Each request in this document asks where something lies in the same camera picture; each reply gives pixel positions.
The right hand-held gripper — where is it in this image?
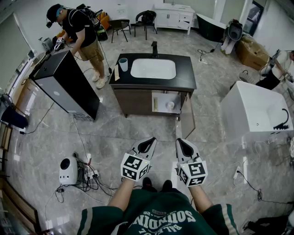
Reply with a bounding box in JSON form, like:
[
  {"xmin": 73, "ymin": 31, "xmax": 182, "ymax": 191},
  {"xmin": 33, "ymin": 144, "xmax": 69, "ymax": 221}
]
[{"xmin": 175, "ymin": 138, "xmax": 209, "ymax": 188}]

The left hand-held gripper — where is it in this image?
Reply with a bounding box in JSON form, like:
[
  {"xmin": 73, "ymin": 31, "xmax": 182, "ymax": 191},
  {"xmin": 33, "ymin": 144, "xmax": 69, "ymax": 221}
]
[{"xmin": 120, "ymin": 137, "xmax": 158, "ymax": 183}]

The dark wood vanity cabinet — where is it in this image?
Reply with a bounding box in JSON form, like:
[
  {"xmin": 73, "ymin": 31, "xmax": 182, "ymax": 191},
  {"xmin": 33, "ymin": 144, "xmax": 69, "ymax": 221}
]
[{"xmin": 113, "ymin": 88, "xmax": 194, "ymax": 119}]

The blue-grey cup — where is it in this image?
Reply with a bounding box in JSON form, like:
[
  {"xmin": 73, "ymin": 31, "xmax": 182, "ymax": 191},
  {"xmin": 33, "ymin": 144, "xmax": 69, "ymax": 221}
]
[{"xmin": 118, "ymin": 57, "xmax": 128, "ymax": 72}]

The person's right forearm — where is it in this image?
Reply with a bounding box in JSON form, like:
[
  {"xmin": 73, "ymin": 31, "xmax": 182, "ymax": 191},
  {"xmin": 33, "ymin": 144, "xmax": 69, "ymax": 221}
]
[{"xmin": 189, "ymin": 185, "xmax": 215, "ymax": 215}]

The person's left forearm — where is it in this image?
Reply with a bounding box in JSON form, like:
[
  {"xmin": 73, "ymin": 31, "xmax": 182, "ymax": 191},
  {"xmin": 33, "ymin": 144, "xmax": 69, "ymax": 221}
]
[{"xmin": 107, "ymin": 178, "xmax": 136, "ymax": 212}]

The white sink basin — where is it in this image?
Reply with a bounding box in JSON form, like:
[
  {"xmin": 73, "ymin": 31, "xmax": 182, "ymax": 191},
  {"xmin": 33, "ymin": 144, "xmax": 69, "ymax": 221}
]
[{"xmin": 130, "ymin": 58, "xmax": 177, "ymax": 80}]

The wooden cabinet door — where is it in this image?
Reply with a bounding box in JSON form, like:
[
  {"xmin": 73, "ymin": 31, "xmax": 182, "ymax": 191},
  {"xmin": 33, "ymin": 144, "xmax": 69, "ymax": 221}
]
[{"xmin": 175, "ymin": 91, "xmax": 196, "ymax": 140}]

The person's black left shoe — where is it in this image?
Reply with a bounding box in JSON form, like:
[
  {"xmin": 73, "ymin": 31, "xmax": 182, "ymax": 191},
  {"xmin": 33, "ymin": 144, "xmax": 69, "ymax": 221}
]
[{"xmin": 142, "ymin": 176, "xmax": 158, "ymax": 192}]

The person's black shoe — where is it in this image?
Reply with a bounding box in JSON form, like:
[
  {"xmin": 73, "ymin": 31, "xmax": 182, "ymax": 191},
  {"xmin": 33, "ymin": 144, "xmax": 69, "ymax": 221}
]
[
  {"xmin": 160, "ymin": 179, "xmax": 173, "ymax": 192},
  {"xmin": 142, "ymin": 176, "xmax": 158, "ymax": 192}
]

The person's black right shoe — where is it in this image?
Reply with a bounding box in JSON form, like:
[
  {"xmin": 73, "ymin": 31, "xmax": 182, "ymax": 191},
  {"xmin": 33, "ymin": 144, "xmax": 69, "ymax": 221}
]
[{"xmin": 160, "ymin": 179, "xmax": 173, "ymax": 192}]

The person's green printed shirt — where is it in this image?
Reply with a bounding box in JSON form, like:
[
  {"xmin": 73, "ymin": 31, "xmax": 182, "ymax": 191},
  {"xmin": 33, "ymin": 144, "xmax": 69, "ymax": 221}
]
[{"xmin": 77, "ymin": 188, "xmax": 241, "ymax": 235}]

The white bathtub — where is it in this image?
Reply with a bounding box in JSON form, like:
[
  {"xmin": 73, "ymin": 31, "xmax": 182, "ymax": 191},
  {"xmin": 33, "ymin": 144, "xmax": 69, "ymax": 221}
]
[{"xmin": 220, "ymin": 80, "xmax": 294, "ymax": 138}]

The white round-eyed device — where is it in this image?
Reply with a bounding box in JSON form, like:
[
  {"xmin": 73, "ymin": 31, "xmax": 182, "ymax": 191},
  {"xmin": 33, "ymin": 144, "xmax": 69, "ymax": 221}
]
[{"xmin": 59, "ymin": 157, "xmax": 79, "ymax": 185}]

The black-top vanity cabinet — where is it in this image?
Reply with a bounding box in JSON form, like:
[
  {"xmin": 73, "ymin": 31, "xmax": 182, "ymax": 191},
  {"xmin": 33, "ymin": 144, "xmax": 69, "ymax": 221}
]
[{"xmin": 109, "ymin": 53, "xmax": 198, "ymax": 90}]

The black cabinet unit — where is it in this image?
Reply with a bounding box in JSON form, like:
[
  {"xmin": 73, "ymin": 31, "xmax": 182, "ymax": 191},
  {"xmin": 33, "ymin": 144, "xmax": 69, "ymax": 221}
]
[{"xmin": 29, "ymin": 50, "xmax": 101, "ymax": 121}]

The woven basket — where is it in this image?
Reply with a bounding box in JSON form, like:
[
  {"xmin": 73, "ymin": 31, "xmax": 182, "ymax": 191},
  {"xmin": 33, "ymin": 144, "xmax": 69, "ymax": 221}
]
[{"xmin": 238, "ymin": 70, "xmax": 256, "ymax": 84}]

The black bag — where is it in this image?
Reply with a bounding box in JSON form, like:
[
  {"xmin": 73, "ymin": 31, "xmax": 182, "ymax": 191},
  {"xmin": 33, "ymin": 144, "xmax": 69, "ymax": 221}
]
[{"xmin": 247, "ymin": 215, "xmax": 294, "ymax": 235}]

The cardboard box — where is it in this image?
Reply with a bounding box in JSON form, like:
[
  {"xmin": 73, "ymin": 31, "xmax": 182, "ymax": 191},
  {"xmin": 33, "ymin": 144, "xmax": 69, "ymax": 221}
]
[{"xmin": 236, "ymin": 34, "xmax": 270, "ymax": 71}]

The dark green bathtub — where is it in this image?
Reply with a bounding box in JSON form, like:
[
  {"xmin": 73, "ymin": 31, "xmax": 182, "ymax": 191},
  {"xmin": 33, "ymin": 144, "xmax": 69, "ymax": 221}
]
[{"xmin": 196, "ymin": 13, "xmax": 227, "ymax": 43}]

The white vanity cabinet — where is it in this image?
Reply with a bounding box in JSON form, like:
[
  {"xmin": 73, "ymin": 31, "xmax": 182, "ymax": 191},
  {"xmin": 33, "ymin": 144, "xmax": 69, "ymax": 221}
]
[{"xmin": 153, "ymin": 3, "xmax": 196, "ymax": 35}]

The orange sofa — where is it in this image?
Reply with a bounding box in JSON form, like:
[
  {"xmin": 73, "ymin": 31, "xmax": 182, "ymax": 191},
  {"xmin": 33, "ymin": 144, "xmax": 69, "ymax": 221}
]
[{"xmin": 96, "ymin": 11, "xmax": 111, "ymax": 30}]

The dark blue cloth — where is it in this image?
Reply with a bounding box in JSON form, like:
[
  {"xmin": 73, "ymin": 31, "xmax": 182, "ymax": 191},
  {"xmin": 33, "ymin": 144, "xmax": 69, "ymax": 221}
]
[{"xmin": 0, "ymin": 105, "xmax": 29, "ymax": 129}]

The wooden shelf unit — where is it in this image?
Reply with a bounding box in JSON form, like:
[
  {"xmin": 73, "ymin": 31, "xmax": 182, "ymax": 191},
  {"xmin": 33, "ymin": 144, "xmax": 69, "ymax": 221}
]
[{"xmin": 0, "ymin": 176, "xmax": 42, "ymax": 234}]

